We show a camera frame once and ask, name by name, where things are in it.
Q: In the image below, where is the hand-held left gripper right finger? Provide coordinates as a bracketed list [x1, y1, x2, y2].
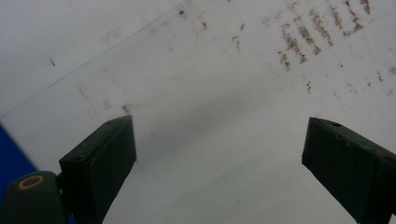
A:
[301, 117, 396, 224]

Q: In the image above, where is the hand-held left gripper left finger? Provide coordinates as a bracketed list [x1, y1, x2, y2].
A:
[58, 115, 137, 224]

